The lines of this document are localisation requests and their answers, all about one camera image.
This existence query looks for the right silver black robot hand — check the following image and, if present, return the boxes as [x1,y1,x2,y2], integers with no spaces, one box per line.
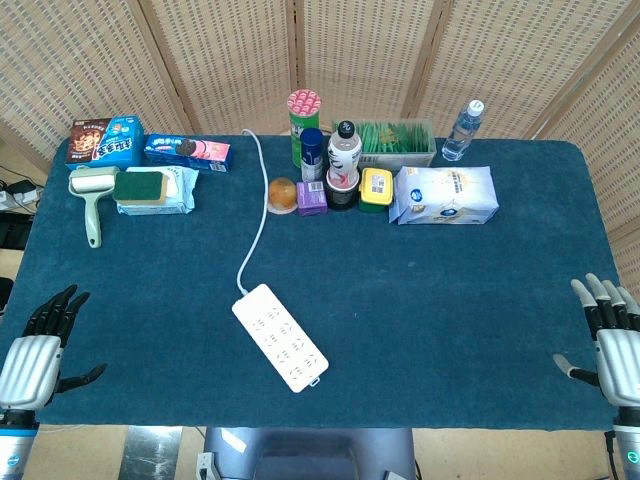
[552,272,640,412]

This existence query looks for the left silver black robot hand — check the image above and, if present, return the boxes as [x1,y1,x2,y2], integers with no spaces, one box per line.
[0,284,108,412]

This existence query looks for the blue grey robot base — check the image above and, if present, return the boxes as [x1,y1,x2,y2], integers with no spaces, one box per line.
[195,426,424,480]

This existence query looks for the power adapters on floor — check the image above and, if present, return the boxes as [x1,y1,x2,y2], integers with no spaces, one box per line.
[0,179,45,211]

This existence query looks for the white power strip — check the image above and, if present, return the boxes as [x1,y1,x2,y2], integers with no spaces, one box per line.
[231,283,331,395]

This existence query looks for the green lint roller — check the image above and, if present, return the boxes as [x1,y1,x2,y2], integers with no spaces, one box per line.
[68,166,120,250]

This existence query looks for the green yellow scrubbing sponge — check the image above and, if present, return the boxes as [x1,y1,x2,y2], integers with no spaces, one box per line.
[111,170,170,205]

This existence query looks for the light blue wet wipes pack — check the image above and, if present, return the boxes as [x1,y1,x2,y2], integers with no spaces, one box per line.
[114,165,200,217]

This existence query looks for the brown chocolate cookie box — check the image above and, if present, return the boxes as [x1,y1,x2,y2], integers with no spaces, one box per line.
[65,118,113,166]

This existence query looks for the blue cookie box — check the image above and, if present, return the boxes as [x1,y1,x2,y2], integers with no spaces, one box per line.
[94,115,146,172]

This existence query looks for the white blue tissue pack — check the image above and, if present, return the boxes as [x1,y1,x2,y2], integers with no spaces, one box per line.
[388,165,499,226]

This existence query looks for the blue pink Oreo box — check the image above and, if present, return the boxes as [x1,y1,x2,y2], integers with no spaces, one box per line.
[143,132,237,174]

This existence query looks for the clear water bottle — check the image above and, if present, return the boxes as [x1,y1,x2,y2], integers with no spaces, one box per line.
[441,99,486,163]

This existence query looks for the dark blue table mat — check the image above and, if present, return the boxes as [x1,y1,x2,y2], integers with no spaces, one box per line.
[0,132,631,430]

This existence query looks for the yellow lidded container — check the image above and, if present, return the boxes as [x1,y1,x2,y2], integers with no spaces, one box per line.
[358,167,396,214]

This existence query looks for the orange bread bun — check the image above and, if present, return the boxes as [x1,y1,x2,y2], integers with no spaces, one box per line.
[267,176,298,215]

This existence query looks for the clear box green packets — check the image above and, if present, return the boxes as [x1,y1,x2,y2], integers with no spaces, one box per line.
[332,118,438,171]

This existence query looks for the purple small box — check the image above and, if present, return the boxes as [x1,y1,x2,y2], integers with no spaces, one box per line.
[296,180,329,217]

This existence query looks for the black cup pink lid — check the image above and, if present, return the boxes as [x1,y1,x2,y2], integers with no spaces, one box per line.
[324,167,362,213]

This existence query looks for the white drink bottle black cap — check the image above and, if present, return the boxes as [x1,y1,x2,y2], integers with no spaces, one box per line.
[327,119,363,176]

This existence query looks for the dark blue small can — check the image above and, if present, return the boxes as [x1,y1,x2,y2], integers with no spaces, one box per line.
[300,127,324,183]

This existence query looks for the green chips can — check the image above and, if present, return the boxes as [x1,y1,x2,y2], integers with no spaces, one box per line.
[286,89,322,169]

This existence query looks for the woven folding screen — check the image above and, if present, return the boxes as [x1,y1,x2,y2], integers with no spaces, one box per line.
[0,0,640,281]

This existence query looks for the white power strip cable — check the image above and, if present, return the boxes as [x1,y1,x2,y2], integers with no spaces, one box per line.
[235,128,266,295]

